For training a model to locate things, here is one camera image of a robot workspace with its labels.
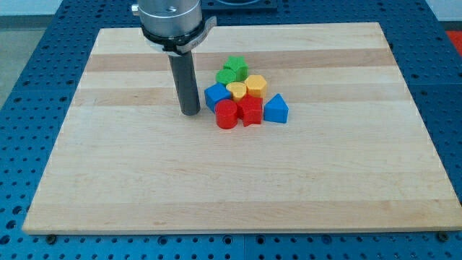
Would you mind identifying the light wooden board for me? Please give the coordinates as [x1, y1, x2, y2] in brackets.
[22, 22, 461, 235]

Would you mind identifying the blue cube block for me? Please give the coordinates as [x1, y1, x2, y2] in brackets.
[204, 82, 231, 113]

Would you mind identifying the yellow hexagon block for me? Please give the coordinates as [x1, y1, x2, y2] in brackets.
[244, 75, 267, 98]

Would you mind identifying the green star block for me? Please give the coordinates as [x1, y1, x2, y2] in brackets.
[223, 56, 248, 82]

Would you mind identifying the red cylinder block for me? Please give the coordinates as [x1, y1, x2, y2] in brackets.
[215, 100, 237, 129]

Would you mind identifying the green cylinder block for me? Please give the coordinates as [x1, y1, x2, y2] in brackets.
[215, 69, 237, 85]

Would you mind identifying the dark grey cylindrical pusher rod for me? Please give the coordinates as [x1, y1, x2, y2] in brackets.
[169, 51, 201, 116]

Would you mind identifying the blue triangle block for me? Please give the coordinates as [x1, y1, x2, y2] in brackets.
[263, 94, 289, 124]

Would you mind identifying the red star block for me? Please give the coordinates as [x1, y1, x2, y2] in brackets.
[237, 95, 263, 126]

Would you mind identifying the yellow heart block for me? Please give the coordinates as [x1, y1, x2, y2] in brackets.
[226, 82, 247, 103]

